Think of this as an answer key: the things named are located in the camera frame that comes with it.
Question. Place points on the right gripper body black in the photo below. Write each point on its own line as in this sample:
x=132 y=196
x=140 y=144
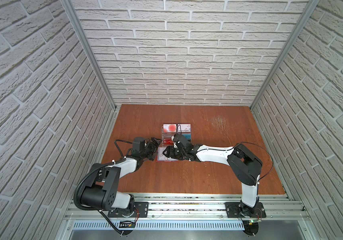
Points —
x=175 y=153

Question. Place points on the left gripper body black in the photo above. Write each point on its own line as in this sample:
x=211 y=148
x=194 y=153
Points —
x=150 y=149

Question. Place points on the red leather card holder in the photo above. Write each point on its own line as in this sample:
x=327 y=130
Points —
x=161 y=157

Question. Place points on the white blossom VIP card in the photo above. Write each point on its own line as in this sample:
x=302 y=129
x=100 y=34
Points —
x=183 y=128

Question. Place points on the white pink circle card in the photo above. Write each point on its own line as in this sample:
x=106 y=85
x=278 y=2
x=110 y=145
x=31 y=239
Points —
x=169 y=128

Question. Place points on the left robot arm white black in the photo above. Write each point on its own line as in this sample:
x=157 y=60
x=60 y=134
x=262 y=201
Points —
x=98 y=190

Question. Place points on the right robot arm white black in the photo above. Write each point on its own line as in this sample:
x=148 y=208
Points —
x=246 y=166

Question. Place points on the teal VIP card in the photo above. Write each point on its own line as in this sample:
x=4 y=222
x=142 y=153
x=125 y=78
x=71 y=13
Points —
x=188 y=137

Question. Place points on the red card in organizer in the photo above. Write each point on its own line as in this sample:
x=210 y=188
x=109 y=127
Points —
x=167 y=142

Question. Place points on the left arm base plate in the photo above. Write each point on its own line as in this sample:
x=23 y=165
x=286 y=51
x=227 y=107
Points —
x=137 y=209

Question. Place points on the aluminium rail frame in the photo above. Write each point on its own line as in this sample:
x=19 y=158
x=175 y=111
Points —
x=194 y=217

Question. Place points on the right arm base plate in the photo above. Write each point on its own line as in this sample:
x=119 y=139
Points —
x=240 y=210

